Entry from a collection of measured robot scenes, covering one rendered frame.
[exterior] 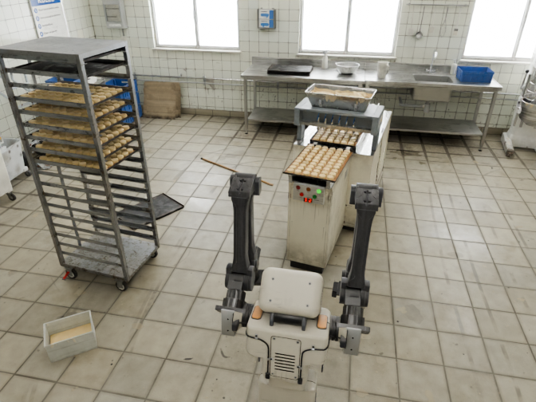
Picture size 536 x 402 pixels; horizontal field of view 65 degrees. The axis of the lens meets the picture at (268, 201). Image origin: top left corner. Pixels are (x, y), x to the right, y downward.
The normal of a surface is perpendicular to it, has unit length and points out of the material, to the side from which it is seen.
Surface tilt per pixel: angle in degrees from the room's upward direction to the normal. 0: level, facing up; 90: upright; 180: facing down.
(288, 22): 90
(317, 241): 90
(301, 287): 48
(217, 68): 90
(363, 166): 90
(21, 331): 0
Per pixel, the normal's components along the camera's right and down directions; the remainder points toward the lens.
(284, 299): -0.14, -0.22
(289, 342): -0.19, 0.36
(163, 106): -0.18, 0.11
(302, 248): -0.37, 0.47
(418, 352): 0.00, -0.86
